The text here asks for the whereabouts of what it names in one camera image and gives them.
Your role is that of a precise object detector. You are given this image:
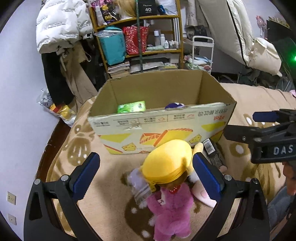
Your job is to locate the dark blue plush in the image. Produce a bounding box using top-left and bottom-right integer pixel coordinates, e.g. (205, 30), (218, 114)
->
(165, 102), (185, 109)

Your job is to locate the plastic snack bag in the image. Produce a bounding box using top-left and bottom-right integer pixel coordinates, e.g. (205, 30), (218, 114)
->
(37, 88), (76, 127)

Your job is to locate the red patterned bag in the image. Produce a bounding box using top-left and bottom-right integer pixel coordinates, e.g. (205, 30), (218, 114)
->
(122, 26), (149, 55)

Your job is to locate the pink square pig plush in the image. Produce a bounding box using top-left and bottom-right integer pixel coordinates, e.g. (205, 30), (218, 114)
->
(189, 171), (217, 208)

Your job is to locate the teal bag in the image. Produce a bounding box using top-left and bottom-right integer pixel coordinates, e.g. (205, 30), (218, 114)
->
(95, 27), (126, 65)

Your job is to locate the beige patterned blanket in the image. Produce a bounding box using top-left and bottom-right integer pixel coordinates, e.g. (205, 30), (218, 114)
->
(46, 83), (295, 240)

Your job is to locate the black box numbered 40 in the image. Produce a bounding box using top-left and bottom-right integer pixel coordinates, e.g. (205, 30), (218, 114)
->
(138, 0), (159, 16)

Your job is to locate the green tissue pack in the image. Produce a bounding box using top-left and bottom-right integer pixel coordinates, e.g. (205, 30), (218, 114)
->
(117, 101), (146, 113)

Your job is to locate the person's right hand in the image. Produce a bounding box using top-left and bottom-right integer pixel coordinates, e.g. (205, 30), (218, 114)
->
(282, 162), (296, 196)

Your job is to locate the black garment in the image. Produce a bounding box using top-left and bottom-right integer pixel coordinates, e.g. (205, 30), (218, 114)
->
(41, 52), (74, 105)

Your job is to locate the lower wall socket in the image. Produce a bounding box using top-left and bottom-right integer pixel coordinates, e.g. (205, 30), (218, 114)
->
(8, 213), (17, 225)

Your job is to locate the pink plush bear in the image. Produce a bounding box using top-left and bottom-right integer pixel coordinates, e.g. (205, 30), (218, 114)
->
(147, 183), (194, 240)

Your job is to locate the white rolling cart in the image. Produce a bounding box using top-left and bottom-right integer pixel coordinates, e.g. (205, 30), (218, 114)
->
(183, 36), (215, 74)

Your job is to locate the white puffer jacket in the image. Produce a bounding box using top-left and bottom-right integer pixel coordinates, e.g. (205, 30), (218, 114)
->
(36, 0), (93, 54)

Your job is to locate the yellow hat plush doll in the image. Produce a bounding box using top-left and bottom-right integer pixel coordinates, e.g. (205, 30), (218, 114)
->
(140, 139), (204, 185)

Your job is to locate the beige trench coat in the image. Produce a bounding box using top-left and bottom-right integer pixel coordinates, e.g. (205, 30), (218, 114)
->
(60, 42), (98, 109)

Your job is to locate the wooden shelf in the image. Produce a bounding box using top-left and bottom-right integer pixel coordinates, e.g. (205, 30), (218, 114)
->
(89, 1), (184, 78)

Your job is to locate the upper wall socket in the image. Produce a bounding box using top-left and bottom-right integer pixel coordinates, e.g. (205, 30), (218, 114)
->
(7, 192), (16, 205)

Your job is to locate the cardboard box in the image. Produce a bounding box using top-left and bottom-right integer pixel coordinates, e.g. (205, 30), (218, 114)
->
(88, 69), (236, 155)

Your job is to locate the purple toy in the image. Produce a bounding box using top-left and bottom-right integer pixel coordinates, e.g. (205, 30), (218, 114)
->
(126, 168), (152, 204)

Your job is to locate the stack of books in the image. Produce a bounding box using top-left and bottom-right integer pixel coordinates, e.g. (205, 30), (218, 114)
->
(107, 61), (130, 78)

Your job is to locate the wall socket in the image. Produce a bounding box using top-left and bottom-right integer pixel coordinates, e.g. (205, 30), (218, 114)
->
(8, 213), (17, 225)
(7, 192), (16, 205)

